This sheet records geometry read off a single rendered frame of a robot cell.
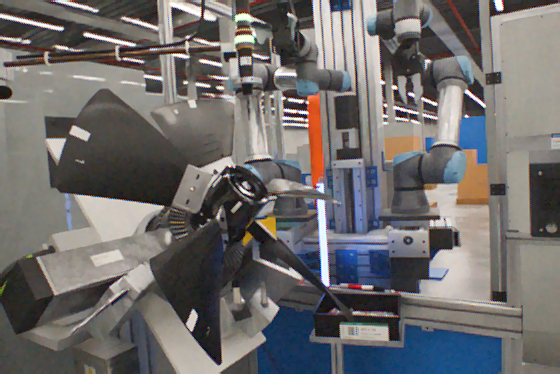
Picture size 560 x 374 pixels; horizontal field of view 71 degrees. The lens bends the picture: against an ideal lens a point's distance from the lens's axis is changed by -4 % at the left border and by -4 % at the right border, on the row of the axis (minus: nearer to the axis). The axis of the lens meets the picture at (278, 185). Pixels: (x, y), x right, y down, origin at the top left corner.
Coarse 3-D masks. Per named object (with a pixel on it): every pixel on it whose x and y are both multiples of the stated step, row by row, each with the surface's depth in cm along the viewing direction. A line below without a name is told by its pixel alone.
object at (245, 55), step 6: (240, 48) 95; (246, 48) 95; (240, 54) 95; (246, 54) 95; (252, 54) 96; (240, 60) 95; (246, 60) 95; (252, 60) 96; (240, 66) 96; (246, 66) 95; (252, 66) 96; (240, 72) 96; (246, 72) 95; (252, 72) 96; (246, 84) 96; (252, 84) 96; (246, 90) 96; (252, 90) 96
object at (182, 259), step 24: (192, 240) 67; (216, 240) 75; (168, 264) 60; (192, 264) 65; (216, 264) 74; (168, 288) 58; (192, 288) 63; (216, 288) 73; (216, 312) 71; (192, 336) 60; (216, 336) 68; (216, 360) 65
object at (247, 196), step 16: (224, 176) 84; (240, 176) 88; (256, 176) 92; (208, 192) 87; (224, 192) 83; (240, 192) 85; (256, 192) 88; (208, 208) 86; (224, 208) 84; (240, 208) 84; (256, 208) 85; (192, 224) 87; (240, 224) 87; (240, 240) 91
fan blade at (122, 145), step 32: (96, 96) 77; (96, 128) 75; (128, 128) 79; (64, 160) 71; (96, 160) 74; (128, 160) 78; (160, 160) 81; (64, 192) 70; (96, 192) 74; (128, 192) 78; (160, 192) 81
